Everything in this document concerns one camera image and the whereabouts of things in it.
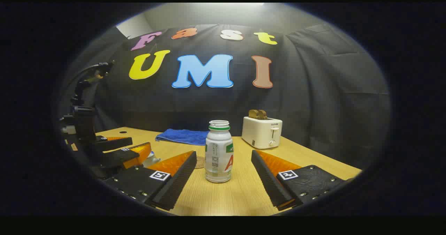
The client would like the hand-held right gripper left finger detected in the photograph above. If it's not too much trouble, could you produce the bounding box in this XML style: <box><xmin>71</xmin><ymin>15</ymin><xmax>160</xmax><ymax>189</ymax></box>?
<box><xmin>103</xmin><ymin>151</ymin><xmax>197</xmax><ymax>211</ymax></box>

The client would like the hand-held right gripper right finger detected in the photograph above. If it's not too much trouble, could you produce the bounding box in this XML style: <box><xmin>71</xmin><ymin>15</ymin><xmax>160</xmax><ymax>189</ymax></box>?
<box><xmin>251</xmin><ymin>150</ymin><xmax>345</xmax><ymax>211</ymax></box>

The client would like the white ceramic teacup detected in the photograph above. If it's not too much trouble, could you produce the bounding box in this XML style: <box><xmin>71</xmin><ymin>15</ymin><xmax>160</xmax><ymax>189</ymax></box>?
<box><xmin>142</xmin><ymin>151</ymin><xmax>161</xmax><ymax>168</ymax></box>

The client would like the white water bottle green label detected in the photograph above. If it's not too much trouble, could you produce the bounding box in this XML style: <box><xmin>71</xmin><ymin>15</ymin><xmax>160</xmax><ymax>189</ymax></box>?
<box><xmin>205</xmin><ymin>120</ymin><xmax>234</xmax><ymax>183</ymax></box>

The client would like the white toaster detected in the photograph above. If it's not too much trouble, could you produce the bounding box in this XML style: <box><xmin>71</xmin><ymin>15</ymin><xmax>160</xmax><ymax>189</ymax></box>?
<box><xmin>241</xmin><ymin>116</ymin><xmax>283</xmax><ymax>150</ymax></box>

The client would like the blue towel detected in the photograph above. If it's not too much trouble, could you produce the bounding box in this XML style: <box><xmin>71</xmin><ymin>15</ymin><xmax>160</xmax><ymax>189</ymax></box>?
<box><xmin>155</xmin><ymin>129</ymin><xmax>209</xmax><ymax>146</ymax></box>

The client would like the black backdrop cloth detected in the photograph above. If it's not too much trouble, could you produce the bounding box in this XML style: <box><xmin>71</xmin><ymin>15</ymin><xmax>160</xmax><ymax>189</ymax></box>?
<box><xmin>61</xmin><ymin>24</ymin><xmax>391</xmax><ymax>169</ymax></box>

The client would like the black cable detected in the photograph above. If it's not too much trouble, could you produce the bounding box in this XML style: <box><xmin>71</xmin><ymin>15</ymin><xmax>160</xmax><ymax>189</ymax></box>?
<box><xmin>70</xmin><ymin>62</ymin><xmax>114</xmax><ymax>101</ymax></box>

